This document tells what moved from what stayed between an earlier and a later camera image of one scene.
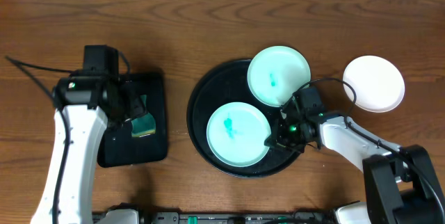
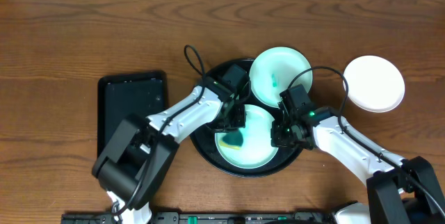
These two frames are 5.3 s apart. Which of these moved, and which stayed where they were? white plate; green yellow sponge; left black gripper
Moved: left black gripper; green yellow sponge
Stayed: white plate
